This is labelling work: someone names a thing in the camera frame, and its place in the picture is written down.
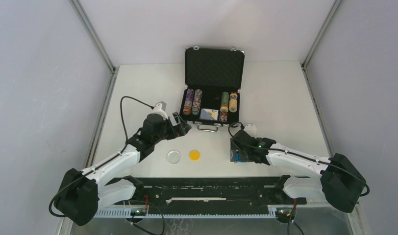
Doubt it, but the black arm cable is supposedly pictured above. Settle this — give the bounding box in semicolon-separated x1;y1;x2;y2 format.
120;95;156;146
227;121;371;197

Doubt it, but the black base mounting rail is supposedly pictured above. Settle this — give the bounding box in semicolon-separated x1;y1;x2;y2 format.
121;176;307;215

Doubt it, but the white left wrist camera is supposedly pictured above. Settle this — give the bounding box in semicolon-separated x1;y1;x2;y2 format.
152;101;168;120

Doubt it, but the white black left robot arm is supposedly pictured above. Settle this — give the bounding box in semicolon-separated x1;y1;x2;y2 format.
49;112;191;226

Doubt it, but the black poker set case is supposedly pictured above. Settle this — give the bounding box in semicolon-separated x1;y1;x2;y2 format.
180;46;245;132

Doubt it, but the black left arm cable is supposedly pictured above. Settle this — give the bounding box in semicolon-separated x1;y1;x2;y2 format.
120;95;156;146

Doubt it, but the yellow round button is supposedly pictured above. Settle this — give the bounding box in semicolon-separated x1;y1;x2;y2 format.
189;150;200;161

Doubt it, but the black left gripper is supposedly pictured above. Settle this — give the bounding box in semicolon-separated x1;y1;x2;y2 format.
152;113;191;144

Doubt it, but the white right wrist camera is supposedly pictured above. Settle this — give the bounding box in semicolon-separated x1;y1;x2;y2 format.
244;123;257;137

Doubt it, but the yellow blue chip stack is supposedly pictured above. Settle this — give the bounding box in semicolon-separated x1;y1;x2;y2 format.
229;92;238;113

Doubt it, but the orange blue chip stack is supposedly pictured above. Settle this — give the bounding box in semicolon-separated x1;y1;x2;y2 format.
219;112;228;122

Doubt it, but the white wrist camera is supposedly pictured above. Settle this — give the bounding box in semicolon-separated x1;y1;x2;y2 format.
244;123;257;137
152;101;168;120

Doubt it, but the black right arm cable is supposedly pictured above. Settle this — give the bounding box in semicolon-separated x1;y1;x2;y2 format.
227;121;371;197

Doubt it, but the green yellow chip stack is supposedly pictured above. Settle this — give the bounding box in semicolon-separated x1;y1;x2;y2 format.
220;92;229;113

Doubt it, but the playing card deck box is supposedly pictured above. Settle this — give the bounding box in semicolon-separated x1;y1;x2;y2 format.
199;108;219;121

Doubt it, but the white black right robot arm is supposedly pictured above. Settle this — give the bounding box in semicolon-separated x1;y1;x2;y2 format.
174;123;371;212

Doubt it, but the purple orange chip stack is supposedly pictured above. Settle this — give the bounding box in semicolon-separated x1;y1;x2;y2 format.
182;89;194;115

